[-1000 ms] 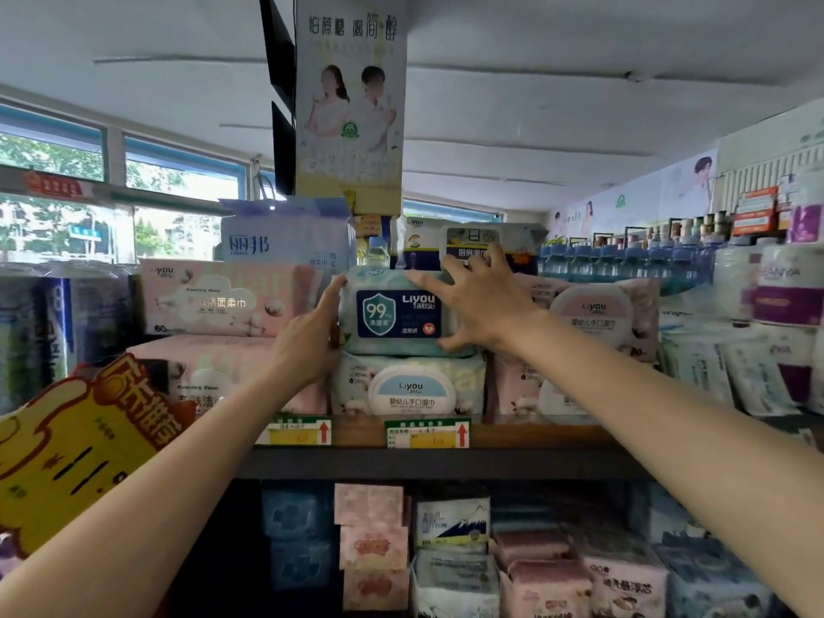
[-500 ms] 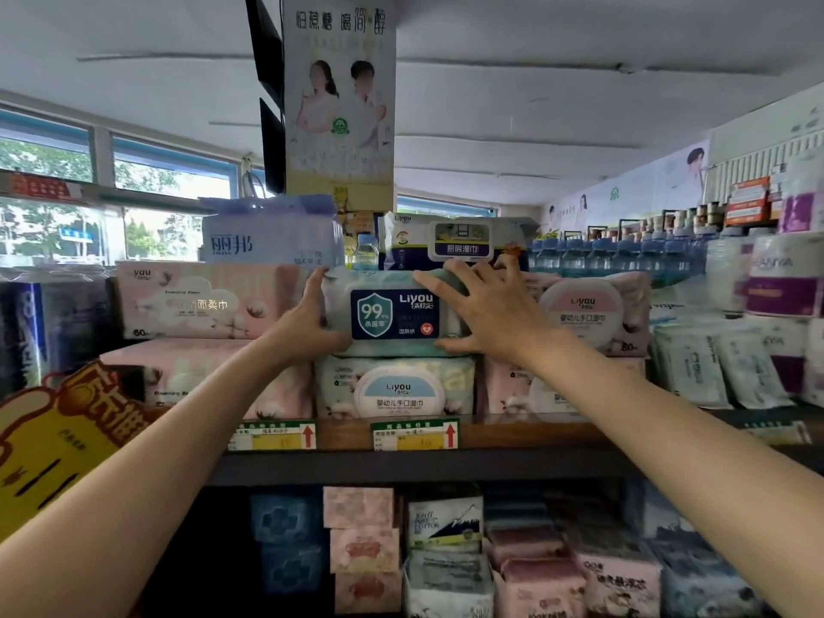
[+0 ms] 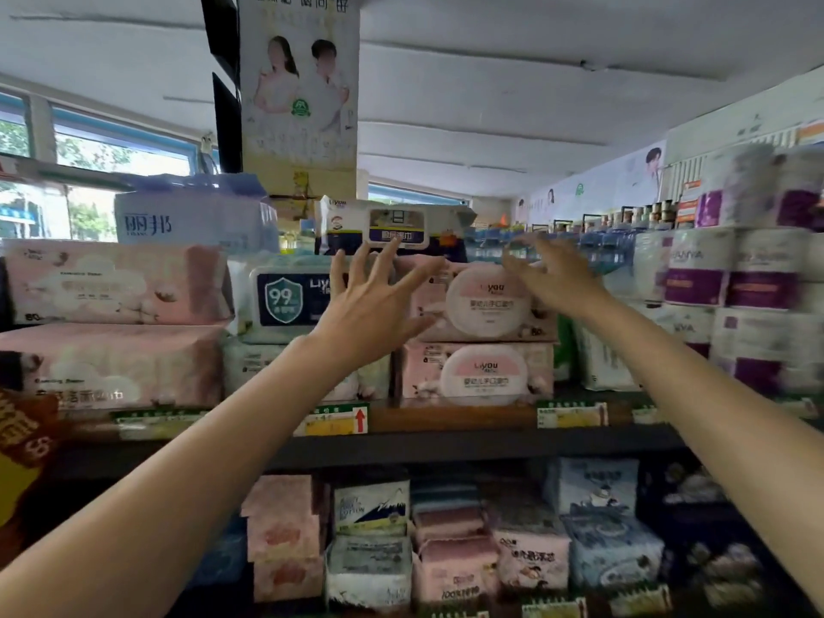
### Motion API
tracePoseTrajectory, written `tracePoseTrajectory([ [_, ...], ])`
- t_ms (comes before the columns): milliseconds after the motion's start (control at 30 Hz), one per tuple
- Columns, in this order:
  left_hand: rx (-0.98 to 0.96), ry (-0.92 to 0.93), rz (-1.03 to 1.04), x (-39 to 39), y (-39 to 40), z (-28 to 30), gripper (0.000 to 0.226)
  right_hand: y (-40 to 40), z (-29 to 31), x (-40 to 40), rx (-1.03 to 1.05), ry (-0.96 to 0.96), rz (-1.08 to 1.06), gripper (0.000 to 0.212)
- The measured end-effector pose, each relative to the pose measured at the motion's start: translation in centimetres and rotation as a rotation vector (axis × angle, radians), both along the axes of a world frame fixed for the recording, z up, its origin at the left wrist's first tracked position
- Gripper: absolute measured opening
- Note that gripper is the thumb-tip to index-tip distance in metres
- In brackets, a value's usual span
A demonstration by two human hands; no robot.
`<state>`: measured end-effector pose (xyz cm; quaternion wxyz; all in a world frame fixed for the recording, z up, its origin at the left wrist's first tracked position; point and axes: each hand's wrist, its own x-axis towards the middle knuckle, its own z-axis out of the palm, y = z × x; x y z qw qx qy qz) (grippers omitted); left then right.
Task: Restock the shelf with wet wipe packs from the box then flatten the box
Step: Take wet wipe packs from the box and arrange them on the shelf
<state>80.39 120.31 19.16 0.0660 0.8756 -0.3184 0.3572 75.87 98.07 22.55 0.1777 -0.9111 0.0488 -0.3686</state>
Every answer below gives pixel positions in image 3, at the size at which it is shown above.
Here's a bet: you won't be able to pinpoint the white small wipes pack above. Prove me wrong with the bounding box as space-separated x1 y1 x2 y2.
574 321 642 393

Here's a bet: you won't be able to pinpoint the person's left hand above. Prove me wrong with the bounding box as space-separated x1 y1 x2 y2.
307 237 449 375

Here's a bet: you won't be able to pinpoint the person's left forearm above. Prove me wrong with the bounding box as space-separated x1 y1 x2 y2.
0 337 342 618

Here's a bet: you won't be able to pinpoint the dark metal shelf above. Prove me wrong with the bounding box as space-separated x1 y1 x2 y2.
0 385 824 618

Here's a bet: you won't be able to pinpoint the teal lidded wipes pack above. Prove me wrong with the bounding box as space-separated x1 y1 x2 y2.
221 337 393 403

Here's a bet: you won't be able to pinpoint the row of pale tissue packs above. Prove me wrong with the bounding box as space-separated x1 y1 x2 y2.
190 456 775 614

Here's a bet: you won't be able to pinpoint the person's right hand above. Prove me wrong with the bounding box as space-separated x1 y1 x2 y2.
500 234 610 320

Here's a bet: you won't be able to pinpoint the blue framed window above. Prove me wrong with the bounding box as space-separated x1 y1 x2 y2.
367 181 472 209
0 89 217 243

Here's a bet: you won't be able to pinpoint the large pale blue tissue pack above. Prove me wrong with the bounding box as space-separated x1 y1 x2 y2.
114 173 282 256

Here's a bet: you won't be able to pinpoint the black wall monitor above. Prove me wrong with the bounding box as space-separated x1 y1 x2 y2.
212 72 245 177
199 0 242 88

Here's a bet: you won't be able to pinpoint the pillar poster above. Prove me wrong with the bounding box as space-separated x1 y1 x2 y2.
236 0 362 201

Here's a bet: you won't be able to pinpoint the stack of purple-label toilet rolls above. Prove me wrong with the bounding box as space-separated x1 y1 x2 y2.
633 144 824 397

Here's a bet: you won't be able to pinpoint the stack of orange white boxes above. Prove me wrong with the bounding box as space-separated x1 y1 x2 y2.
674 178 705 231

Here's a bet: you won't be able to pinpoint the teal Liyou wipes pack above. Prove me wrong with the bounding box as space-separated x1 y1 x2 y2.
228 252 361 346

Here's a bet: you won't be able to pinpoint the orange yellow printed bag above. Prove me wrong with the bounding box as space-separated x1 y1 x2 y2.
0 386 63 571

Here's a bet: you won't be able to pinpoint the row of small price tags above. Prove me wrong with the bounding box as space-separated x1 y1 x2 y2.
427 582 675 618

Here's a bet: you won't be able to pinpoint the stack of pink tissue packs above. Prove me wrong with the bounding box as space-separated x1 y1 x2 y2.
0 239 235 412

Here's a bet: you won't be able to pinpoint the row of blue-capped water bottles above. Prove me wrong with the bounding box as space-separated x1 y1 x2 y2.
463 224 645 298

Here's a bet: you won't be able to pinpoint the navy kitchen wipes pack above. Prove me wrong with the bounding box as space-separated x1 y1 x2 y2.
315 196 478 264

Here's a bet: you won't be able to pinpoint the green wipes packets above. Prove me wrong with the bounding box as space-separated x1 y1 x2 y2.
553 314 578 385

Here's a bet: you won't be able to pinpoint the pink wipes pack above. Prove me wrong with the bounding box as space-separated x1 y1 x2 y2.
392 253 560 344
398 340 557 409

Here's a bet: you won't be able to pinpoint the wall poster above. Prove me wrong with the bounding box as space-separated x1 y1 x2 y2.
514 139 670 227

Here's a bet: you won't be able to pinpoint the person's right forearm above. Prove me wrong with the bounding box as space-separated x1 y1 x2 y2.
582 292 824 612

